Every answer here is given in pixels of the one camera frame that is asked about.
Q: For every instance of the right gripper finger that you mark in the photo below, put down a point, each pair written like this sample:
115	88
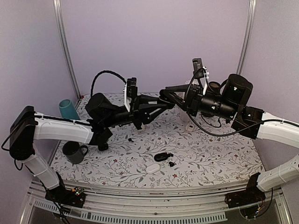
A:
178	88
176	100

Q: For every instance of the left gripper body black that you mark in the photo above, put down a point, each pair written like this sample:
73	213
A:
137	118

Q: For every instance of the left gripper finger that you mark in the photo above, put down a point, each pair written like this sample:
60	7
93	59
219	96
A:
150	100
156	111

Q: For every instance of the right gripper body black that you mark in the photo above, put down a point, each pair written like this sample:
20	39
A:
193	107

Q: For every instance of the black round earbud case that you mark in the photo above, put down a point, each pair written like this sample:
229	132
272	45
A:
164	100

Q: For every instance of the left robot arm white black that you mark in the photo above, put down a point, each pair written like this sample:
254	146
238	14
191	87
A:
31	126

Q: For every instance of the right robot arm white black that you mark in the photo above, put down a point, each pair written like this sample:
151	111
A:
228	101

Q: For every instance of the black open oval case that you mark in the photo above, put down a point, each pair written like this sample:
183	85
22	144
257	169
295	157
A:
162	156

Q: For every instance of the white earbud case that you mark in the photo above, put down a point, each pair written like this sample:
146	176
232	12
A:
153	168

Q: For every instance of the small black earbud case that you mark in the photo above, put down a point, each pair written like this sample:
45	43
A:
103	147

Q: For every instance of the black cylinder tube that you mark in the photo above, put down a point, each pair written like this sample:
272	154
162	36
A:
213	86

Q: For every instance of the floral table mat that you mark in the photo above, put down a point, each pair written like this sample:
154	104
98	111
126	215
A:
215	157

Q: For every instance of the black earbud front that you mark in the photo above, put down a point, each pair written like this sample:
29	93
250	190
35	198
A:
172	164

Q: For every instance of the teal cup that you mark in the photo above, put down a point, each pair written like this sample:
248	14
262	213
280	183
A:
67	110

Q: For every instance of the dark grey mug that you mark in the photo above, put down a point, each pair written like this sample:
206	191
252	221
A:
74	152

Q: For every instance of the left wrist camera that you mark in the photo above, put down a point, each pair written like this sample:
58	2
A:
130	93

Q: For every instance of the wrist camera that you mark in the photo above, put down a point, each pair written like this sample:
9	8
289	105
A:
130	93
200	73

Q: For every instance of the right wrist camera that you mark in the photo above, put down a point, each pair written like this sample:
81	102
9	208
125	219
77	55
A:
200	73

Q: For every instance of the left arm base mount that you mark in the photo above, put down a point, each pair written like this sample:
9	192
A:
65	197

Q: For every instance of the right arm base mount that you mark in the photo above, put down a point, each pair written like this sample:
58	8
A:
251	194

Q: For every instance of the left metal corner post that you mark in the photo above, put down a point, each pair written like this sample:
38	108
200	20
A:
62	35

